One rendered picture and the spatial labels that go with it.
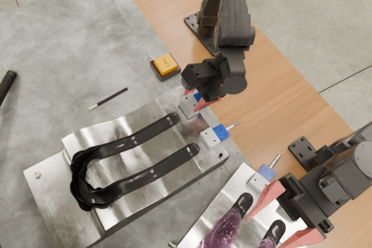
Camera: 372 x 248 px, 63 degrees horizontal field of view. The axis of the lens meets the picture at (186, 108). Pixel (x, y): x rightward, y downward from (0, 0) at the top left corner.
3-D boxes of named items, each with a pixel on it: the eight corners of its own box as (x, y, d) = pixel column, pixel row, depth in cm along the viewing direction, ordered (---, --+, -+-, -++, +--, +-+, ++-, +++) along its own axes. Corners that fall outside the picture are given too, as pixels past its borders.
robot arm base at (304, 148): (345, 196, 84) (361, 182, 86) (296, 138, 90) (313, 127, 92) (330, 201, 91) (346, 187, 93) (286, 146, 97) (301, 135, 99)
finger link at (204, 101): (191, 119, 83) (210, 97, 77) (177, 99, 85) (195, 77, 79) (207, 115, 87) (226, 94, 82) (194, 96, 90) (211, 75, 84)
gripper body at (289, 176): (327, 235, 45) (360, 206, 47) (282, 177, 49) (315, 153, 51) (308, 236, 51) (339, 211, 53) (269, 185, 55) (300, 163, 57)
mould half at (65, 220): (179, 98, 101) (182, 77, 89) (223, 164, 93) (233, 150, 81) (31, 176, 87) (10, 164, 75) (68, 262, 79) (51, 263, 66)
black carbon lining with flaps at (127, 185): (174, 112, 92) (175, 98, 83) (203, 156, 86) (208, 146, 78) (63, 171, 82) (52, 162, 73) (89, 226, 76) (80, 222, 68)
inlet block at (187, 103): (214, 88, 94) (217, 78, 90) (223, 100, 93) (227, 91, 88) (179, 106, 90) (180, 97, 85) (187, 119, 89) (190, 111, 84)
